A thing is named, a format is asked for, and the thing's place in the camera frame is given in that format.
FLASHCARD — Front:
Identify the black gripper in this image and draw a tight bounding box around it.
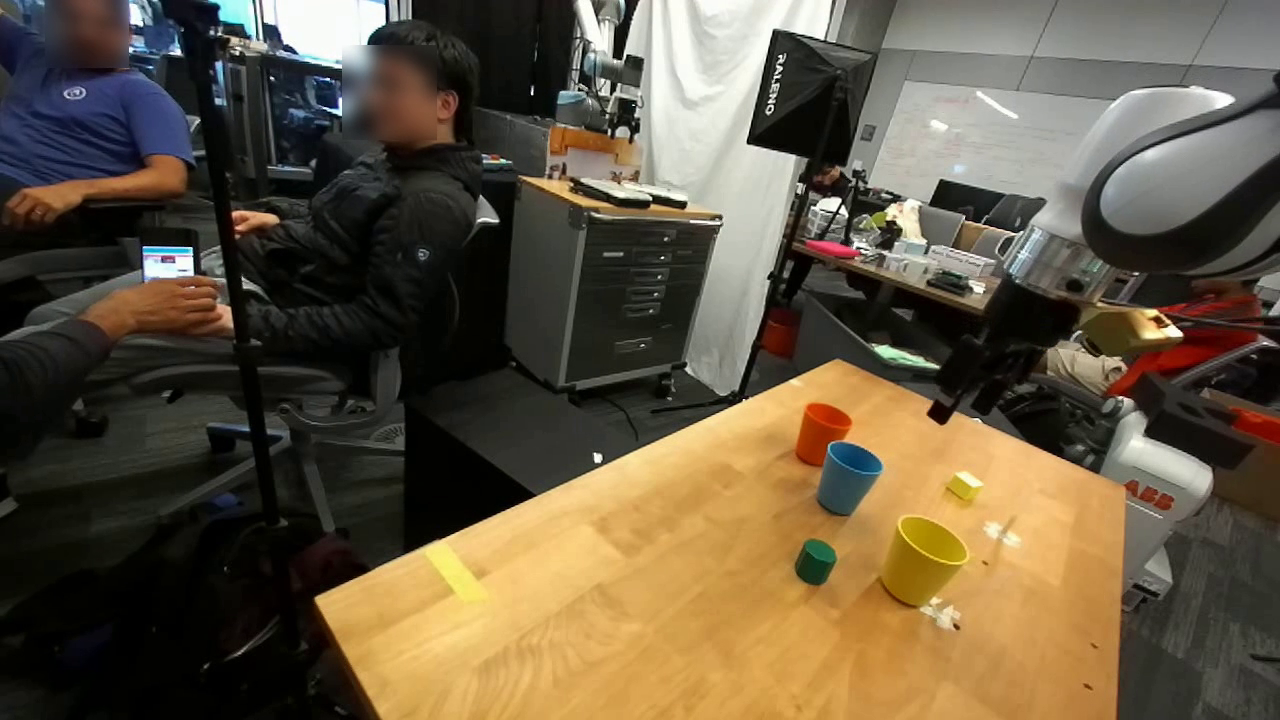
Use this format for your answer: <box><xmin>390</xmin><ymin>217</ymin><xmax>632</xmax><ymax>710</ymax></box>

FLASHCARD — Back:
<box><xmin>927</xmin><ymin>272</ymin><xmax>1079</xmax><ymax>426</ymax></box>

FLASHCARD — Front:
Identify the orange plastic cup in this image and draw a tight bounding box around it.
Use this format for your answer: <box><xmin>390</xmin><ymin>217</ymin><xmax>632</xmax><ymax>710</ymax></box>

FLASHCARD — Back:
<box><xmin>791</xmin><ymin>401</ymin><xmax>857</xmax><ymax>473</ymax></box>

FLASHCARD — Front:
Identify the yellow plastic cup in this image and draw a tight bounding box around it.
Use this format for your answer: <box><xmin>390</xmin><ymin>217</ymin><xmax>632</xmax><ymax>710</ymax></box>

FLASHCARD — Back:
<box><xmin>877</xmin><ymin>512</ymin><xmax>975</xmax><ymax>611</ymax></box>

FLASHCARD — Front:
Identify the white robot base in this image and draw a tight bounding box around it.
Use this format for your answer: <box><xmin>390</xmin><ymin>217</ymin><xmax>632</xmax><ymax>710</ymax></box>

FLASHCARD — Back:
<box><xmin>1096</xmin><ymin>396</ymin><xmax>1218</xmax><ymax>594</ymax></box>

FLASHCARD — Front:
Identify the blue plastic cup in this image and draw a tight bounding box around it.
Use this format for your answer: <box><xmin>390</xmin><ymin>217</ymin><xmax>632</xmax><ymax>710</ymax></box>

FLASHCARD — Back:
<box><xmin>812</xmin><ymin>440</ymin><xmax>887</xmax><ymax>519</ymax></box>

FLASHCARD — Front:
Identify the cluttered wooden desk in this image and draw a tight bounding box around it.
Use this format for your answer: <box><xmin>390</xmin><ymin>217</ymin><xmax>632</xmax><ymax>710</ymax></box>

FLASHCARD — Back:
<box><xmin>794</xmin><ymin>235</ymin><xmax>1016</xmax><ymax>325</ymax></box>

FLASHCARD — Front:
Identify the small clear plastic piece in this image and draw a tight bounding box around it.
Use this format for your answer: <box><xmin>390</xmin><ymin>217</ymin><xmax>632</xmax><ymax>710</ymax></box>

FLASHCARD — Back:
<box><xmin>978</xmin><ymin>512</ymin><xmax>1027</xmax><ymax>557</ymax></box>

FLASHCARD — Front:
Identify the red bucket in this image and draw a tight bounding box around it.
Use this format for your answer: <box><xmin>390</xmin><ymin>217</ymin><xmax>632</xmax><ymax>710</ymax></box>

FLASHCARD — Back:
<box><xmin>760</xmin><ymin>302</ymin><xmax>805</xmax><ymax>363</ymax></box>

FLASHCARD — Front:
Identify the black light stand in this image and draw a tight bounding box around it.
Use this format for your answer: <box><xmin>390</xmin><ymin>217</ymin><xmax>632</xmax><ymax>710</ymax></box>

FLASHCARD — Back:
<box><xmin>732</xmin><ymin>162</ymin><xmax>820</xmax><ymax>403</ymax></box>

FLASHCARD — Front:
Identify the small white crumpled object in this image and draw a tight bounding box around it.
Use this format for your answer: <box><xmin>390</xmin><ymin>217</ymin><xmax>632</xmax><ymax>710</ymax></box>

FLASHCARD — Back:
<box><xmin>914</xmin><ymin>594</ymin><xmax>967</xmax><ymax>635</ymax></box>

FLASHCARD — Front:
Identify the small green block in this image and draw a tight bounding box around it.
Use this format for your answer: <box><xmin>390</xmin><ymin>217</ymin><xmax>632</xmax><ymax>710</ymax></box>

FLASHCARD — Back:
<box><xmin>791</xmin><ymin>535</ymin><xmax>842</xmax><ymax>588</ymax></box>

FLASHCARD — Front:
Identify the person in red shirt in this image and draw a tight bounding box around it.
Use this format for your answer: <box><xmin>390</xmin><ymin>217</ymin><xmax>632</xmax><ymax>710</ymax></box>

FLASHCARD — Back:
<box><xmin>1035</xmin><ymin>272</ymin><xmax>1280</xmax><ymax>401</ymax></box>

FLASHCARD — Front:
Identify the black softbox light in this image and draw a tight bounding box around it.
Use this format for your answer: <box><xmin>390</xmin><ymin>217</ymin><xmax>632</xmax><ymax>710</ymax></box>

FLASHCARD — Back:
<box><xmin>742</xmin><ymin>27</ymin><xmax>881</xmax><ymax>172</ymax></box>

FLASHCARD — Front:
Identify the grey drawer cabinet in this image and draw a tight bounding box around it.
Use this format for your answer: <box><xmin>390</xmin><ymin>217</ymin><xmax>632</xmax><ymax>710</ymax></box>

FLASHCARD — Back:
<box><xmin>500</xmin><ymin>172</ymin><xmax>726</xmax><ymax>396</ymax></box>

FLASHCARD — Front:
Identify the white curtain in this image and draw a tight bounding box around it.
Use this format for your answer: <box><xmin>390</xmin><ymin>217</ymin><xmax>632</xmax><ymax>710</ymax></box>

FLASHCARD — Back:
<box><xmin>625</xmin><ymin>0</ymin><xmax>842</xmax><ymax>396</ymax></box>

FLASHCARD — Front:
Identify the black keyboard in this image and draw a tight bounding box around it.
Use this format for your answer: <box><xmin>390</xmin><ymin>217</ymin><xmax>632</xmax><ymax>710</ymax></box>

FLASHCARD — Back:
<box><xmin>572</xmin><ymin>174</ymin><xmax>655</xmax><ymax>206</ymax></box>

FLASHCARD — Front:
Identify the orange cardboard box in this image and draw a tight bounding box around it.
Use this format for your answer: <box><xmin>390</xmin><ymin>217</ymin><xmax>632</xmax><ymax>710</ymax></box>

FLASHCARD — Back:
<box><xmin>539</xmin><ymin>120</ymin><xmax>645</xmax><ymax>182</ymax></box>

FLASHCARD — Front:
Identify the yellow tape strip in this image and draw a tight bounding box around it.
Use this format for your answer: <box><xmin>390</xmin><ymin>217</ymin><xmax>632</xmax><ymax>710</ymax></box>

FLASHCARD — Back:
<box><xmin>423</xmin><ymin>541</ymin><xmax>493</xmax><ymax>607</ymax></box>

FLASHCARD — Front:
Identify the person in black jacket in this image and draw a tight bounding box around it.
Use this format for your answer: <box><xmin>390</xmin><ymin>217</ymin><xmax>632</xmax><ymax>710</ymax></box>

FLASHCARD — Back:
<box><xmin>22</xmin><ymin>16</ymin><xmax>487</xmax><ymax>403</ymax></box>

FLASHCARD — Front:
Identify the grey office chair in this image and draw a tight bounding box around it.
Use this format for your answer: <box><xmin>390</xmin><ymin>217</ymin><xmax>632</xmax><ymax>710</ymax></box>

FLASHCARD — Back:
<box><xmin>196</xmin><ymin>192</ymin><xmax>505</xmax><ymax>535</ymax></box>

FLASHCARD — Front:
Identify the black tripod pole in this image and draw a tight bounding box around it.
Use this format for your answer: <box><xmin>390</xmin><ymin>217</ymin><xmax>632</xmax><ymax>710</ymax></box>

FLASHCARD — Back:
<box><xmin>165</xmin><ymin>0</ymin><xmax>302</xmax><ymax>535</ymax></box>

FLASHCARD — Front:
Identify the lit smartphone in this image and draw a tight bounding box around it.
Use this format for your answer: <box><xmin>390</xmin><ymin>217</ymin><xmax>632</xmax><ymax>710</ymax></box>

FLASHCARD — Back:
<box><xmin>134</xmin><ymin>235</ymin><xmax>204</xmax><ymax>288</ymax></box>

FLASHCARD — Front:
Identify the person in grey sleeve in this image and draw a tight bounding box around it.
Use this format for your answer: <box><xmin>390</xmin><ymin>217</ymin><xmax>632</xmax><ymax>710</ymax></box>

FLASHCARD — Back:
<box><xmin>0</xmin><ymin>275</ymin><xmax>229</xmax><ymax>464</ymax></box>

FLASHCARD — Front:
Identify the person in blue shirt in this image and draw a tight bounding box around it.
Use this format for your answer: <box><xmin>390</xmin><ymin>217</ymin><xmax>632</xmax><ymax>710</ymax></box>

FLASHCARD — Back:
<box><xmin>0</xmin><ymin>0</ymin><xmax>198</xmax><ymax>235</ymax></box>

